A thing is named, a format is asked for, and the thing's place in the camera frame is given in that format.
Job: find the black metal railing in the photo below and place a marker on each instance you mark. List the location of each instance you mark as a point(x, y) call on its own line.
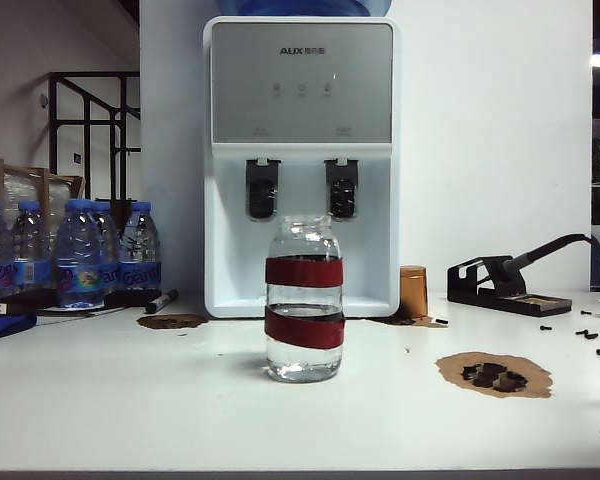
point(87, 100)

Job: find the black soldering iron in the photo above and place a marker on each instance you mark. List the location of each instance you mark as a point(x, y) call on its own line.
point(510, 267)

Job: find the white AUX water dispenser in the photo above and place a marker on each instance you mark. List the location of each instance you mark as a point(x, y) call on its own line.
point(305, 75)

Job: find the black soldering iron stand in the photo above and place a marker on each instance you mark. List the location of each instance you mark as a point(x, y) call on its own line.
point(467, 295)

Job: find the blue cloth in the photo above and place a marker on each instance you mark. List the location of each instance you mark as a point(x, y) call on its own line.
point(2, 327)

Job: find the black dispenser tap paddle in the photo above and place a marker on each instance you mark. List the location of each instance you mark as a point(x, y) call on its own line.
point(263, 190)
point(341, 190)

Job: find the glass bottle with red belts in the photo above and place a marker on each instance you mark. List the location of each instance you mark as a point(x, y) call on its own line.
point(304, 272)

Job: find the scuffed black box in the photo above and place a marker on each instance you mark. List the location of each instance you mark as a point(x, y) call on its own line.
point(27, 301)

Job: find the copper cylindrical cap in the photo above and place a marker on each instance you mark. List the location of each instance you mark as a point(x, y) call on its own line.
point(413, 292)

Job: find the black marker pen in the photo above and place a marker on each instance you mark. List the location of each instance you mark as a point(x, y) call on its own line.
point(161, 302)

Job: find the brown torn patch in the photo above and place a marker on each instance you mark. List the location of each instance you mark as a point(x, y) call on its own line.
point(535, 385)

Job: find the black foam piece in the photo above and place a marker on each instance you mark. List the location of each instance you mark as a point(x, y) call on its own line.
point(471, 376)
point(491, 369)

